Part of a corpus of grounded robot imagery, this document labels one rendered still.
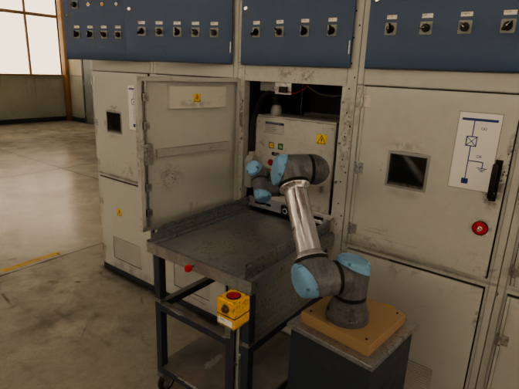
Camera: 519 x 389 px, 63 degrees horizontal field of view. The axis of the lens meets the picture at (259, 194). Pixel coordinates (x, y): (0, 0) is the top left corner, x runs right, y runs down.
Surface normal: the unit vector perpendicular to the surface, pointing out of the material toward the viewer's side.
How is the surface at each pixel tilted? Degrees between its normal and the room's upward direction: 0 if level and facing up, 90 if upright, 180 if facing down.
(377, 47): 90
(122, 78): 90
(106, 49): 90
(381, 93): 90
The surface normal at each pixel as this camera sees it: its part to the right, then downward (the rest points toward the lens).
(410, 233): -0.60, 0.21
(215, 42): -0.25, 0.26
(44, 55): 0.80, 0.20
